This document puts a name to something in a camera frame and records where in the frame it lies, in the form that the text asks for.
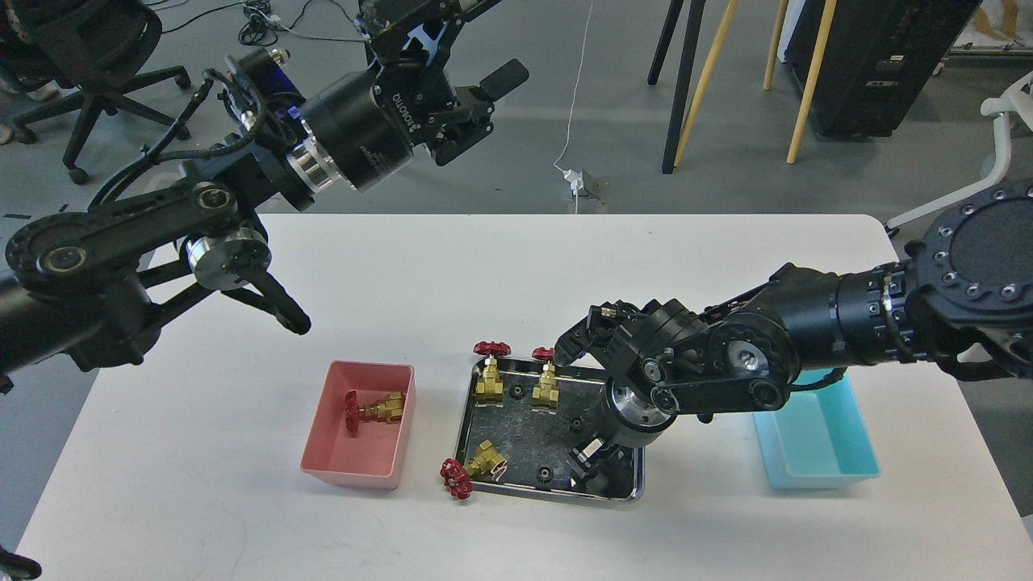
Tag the black stand legs centre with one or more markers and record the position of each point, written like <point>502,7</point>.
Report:
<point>683,77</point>

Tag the pink plastic box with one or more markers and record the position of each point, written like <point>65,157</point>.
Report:
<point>374,458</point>

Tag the white power plug box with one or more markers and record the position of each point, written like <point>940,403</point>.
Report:
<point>583,185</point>

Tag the shiny metal tray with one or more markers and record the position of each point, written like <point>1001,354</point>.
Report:
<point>530,439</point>

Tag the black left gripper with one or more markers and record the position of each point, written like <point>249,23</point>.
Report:
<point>360,129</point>

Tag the brass valve back left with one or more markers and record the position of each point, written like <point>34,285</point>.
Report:
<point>489,389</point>

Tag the brass valve red handwheel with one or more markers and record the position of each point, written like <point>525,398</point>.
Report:
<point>388,410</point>

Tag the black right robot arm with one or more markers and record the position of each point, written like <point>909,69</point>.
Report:
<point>961,299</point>

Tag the blue plastic box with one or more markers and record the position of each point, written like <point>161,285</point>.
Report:
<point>817,440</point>

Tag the brass valve front left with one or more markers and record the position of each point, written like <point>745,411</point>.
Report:
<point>486,463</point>

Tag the brass valve back right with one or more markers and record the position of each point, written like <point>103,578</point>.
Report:
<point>545,392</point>

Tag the yellow wooden easel legs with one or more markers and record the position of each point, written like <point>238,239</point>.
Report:
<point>811,81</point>

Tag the black office chair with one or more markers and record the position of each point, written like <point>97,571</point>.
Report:
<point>95,48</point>

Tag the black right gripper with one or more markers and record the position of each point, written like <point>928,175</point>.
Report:
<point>620,422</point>

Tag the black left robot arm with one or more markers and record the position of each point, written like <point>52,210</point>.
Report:
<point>180,222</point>

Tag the small black gear front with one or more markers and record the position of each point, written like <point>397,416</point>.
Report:
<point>545,476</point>

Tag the black equipment case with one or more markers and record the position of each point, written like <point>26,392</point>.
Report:
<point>878,57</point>

